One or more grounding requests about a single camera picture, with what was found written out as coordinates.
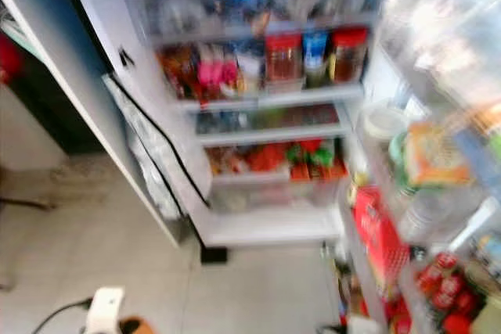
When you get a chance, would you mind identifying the fridge door with black gasket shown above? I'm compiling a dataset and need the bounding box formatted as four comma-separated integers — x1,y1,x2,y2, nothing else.
0,0,217,250

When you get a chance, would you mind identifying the white open fridge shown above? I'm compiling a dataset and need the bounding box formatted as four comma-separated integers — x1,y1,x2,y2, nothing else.
74,0,443,264

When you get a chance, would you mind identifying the fridge door with full shelves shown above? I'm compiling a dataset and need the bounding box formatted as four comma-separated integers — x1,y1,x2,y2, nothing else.
335,0,501,334

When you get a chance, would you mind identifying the pink packet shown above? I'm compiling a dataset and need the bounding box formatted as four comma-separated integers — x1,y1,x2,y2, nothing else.
197,42,240,89

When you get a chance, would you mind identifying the clear crisper drawer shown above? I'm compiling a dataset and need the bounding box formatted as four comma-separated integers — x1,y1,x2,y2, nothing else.
206,138,351,211

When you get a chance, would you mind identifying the red lid jar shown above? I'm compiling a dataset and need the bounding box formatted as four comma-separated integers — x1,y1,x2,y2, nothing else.
330,27,369,84
264,32,303,85

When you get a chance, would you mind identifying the blue lid container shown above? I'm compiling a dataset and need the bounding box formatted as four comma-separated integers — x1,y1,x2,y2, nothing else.
302,30,330,85

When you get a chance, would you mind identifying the white round container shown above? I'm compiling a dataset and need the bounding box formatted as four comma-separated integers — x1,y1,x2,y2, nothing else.
362,105,410,144

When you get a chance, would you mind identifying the red bag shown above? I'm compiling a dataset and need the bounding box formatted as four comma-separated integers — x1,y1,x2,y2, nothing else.
351,185,411,293

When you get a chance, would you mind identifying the orange packet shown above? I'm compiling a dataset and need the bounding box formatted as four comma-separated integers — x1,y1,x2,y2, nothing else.
404,120,471,189

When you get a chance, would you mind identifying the clear plastic bottle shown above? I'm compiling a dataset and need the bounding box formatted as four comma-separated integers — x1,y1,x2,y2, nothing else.
398,189,480,246

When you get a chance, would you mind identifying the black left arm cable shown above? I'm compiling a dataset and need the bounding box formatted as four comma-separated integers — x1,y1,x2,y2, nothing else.
33,296,93,334

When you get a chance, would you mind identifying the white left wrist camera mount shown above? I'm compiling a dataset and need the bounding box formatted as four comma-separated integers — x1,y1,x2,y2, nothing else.
85,287,127,334

